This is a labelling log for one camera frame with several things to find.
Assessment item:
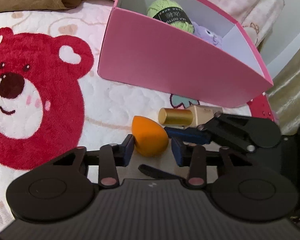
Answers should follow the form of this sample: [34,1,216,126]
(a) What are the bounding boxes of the gold cap cosmetic bottle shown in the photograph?
[158,105,223,127]

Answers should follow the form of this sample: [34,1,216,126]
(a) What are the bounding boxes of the orange makeup sponge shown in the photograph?
[132,115,169,158]

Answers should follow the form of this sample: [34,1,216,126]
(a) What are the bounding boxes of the beige curtain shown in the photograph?
[268,58,300,134]

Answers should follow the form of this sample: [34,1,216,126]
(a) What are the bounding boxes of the red bear bed blanket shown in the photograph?
[0,0,278,233]

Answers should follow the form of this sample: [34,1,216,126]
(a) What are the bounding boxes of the purple plush toy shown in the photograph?
[192,21,223,49]

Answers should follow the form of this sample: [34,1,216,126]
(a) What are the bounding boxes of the green yarn ball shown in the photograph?
[147,0,194,34]

